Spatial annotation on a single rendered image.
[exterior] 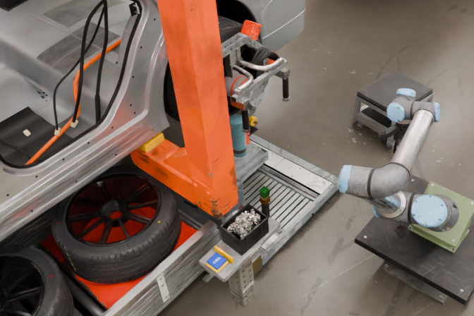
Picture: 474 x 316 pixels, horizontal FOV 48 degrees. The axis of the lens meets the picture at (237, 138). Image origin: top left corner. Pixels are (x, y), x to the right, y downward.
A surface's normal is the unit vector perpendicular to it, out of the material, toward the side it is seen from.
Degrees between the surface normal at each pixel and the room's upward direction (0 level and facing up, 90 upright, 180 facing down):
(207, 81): 90
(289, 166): 0
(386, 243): 0
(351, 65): 0
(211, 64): 90
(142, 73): 90
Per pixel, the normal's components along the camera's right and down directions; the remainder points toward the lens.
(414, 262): -0.08, -0.75
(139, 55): 0.74, 0.40
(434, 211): -0.45, -0.15
